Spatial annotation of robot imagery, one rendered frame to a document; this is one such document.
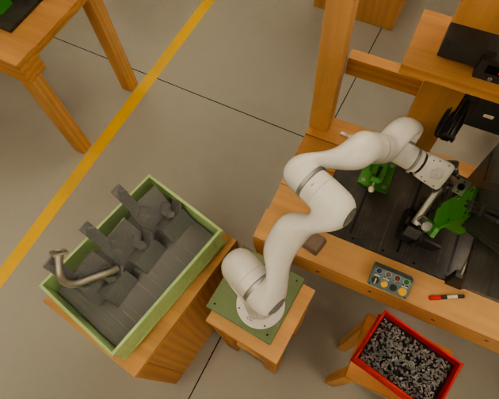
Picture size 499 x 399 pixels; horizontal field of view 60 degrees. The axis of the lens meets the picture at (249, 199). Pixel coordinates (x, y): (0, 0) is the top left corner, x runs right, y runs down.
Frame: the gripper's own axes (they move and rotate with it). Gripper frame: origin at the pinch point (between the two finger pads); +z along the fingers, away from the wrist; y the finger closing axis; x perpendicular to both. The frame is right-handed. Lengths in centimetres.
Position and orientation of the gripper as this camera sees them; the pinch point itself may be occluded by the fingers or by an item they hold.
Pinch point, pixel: (457, 183)
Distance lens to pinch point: 164.4
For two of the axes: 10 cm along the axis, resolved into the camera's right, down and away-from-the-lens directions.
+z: 8.9, 4.5, 1.0
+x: 1.1, -4.2, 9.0
